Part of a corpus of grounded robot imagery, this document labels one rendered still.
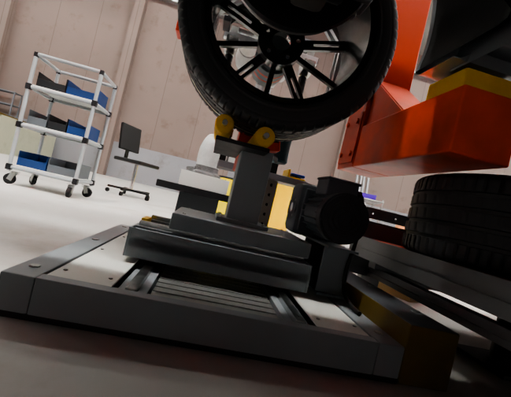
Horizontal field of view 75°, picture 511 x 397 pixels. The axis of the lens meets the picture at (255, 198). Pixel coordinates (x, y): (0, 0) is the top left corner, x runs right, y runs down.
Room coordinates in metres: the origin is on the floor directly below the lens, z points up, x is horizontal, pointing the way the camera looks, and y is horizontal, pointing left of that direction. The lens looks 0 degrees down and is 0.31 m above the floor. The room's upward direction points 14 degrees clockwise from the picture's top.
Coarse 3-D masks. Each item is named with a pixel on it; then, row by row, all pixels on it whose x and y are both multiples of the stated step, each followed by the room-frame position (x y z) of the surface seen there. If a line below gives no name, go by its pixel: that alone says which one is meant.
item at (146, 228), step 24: (144, 240) 0.86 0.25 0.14; (168, 240) 0.87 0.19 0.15; (192, 240) 0.88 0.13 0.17; (216, 240) 0.96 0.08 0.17; (168, 264) 0.87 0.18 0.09; (192, 264) 0.88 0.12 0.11; (216, 264) 0.89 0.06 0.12; (240, 264) 0.90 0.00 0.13; (264, 264) 0.91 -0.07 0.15; (288, 264) 0.92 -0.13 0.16; (288, 288) 0.92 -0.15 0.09
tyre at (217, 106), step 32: (192, 0) 0.92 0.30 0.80; (384, 0) 0.99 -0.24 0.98; (192, 32) 0.92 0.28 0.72; (384, 32) 1.00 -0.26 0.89; (192, 64) 0.93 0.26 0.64; (384, 64) 1.00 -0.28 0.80; (224, 96) 0.94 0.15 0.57; (256, 96) 0.95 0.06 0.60; (352, 96) 0.99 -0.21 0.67; (256, 128) 1.02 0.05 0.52; (288, 128) 0.97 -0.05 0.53; (320, 128) 1.00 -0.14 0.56
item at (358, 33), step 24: (216, 0) 1.03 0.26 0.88; (264, 24) 1.11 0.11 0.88; (360, 24) 1.06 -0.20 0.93; (216, 48) 0.93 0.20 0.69; (264, 48) 1.11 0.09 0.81; (288, 48) 1.12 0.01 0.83; (312, 48) 1.16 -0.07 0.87; (336, 48) 1.18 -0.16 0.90; (360, 48) 1.05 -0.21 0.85; (240, 72) 1.14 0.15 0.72; (288, 72) 1.16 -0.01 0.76; (312, 72) 1.17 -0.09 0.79; (264, 96) 0.96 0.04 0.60
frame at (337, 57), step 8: (232, 0) 1.19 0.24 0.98; (240, 0) 1.23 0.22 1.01; (216, 24) 1.18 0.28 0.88; (328, 32) 1.28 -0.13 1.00; (336, 32) 1.24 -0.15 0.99; (336, 40) 1.25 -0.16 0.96; (336, 56) 1.29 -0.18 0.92; (336, 64) 1.25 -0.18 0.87; (336, 72) 1.25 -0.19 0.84; (328, 88) 1.29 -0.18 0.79
